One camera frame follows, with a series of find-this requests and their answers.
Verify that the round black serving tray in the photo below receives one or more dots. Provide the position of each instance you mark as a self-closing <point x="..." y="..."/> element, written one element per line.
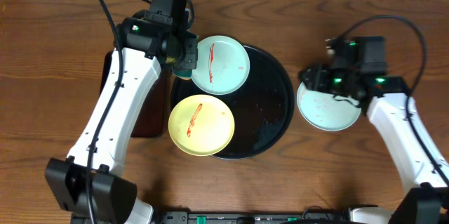
<point x="262" y="107"/>

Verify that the rectangular black water tray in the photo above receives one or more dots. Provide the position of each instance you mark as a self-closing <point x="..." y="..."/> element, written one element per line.
<point x="151" y="118"/>

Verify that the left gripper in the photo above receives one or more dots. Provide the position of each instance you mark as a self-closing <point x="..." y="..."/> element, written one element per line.
<point x="190" y="54"/>

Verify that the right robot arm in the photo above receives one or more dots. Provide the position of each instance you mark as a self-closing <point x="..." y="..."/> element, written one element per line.
<point x="390" y="108"/>

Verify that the yellow plate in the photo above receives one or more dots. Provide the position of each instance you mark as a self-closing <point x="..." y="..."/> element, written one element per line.
<point x="201" y="125"/>

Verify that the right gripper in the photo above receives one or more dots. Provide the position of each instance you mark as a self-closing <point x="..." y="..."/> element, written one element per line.
<point x="314" y="76"/>

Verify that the light blue plate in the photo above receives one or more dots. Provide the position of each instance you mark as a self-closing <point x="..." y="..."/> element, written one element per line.
<point x="223" y="65"/>
<point x="324" y="112"/>

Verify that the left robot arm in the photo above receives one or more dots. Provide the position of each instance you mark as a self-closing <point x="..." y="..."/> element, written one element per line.
<point x="88" y="182"/>

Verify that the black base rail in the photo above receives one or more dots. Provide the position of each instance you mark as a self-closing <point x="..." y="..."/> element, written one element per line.
<point x="183" y="217"/>

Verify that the green scouring sponge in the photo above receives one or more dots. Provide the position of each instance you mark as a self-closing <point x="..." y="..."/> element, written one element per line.
<point x="183" y="73"/>

